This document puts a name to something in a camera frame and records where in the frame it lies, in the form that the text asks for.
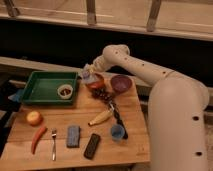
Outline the red bowl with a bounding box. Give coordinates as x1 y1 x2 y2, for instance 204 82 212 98
86 73 105 90

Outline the bunch of dark grapes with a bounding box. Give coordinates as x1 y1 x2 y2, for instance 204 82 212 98
92 88 115 103

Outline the red chili pepper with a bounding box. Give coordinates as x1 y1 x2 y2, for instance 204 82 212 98
31 126 47 154

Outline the black handled utensil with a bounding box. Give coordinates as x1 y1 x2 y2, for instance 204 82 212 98
109 102 128 139

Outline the silver fork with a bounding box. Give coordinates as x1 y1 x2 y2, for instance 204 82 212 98
51 129 57 161

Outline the red yellow apple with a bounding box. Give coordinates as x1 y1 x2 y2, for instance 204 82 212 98
26 111 43 126

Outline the light blue towel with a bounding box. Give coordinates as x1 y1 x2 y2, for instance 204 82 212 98
81 64 98 84

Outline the black remote control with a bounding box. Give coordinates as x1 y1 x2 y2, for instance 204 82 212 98
84 133 101 159

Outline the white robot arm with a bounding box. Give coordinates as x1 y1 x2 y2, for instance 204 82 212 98
92 45 209 171

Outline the blue cloth at left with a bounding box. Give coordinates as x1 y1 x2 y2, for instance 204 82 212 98
8 89 23 103

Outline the green plastic tray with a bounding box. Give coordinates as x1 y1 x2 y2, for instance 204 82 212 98
21 71 78 105

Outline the blue sponge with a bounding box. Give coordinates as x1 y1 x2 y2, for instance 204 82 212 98
66 125 80 148

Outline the blue plastic cup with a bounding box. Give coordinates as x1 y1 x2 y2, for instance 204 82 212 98
110 124 125 141

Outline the purple bowl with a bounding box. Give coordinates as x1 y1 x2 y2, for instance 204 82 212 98
110 75 132 93

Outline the yellow banana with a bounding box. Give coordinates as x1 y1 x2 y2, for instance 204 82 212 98
88 110 112 126

